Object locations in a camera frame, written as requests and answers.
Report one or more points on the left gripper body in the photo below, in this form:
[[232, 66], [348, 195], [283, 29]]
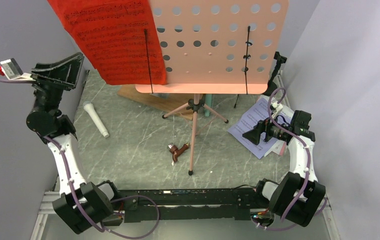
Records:
[[48, 94]]

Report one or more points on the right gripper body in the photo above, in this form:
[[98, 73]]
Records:
[[277, 131]]

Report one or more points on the pink sheet music page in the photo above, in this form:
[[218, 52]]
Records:
[[280, 147]]

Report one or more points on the lavender sheet music page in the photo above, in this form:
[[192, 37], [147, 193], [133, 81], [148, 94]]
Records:
[[248, 120]]

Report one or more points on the white microphone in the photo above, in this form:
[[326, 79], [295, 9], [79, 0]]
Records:
[[89, 108]]

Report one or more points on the black round-base mic stand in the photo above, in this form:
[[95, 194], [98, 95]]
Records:
[[271, 85]]

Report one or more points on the red sheet music page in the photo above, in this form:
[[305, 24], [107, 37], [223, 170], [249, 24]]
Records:
[[118, 37]]

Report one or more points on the pink music stand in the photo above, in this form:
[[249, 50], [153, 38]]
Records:
[[217, 47]]

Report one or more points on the white sheet music page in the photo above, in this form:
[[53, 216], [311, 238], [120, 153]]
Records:
[[270, 150], [283, 118]]

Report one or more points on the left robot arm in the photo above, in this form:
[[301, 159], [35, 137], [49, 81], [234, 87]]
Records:
[[82, 204]]

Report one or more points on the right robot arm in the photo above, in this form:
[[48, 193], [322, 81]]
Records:
[[299, 194]]

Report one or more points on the brown plastic faucet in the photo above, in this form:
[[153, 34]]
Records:
[[176, 152]]

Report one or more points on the wooden board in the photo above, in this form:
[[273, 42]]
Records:
[[165, 102]]

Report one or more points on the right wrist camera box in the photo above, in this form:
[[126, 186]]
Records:
[[276, 108]]

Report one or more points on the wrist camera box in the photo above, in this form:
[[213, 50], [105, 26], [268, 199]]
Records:
[[10, 72], [276, 108]]

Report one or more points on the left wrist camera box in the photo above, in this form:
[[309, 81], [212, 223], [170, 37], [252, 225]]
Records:
[[10, 72]]

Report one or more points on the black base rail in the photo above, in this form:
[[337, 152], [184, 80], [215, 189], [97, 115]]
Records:
[[186, 204]]

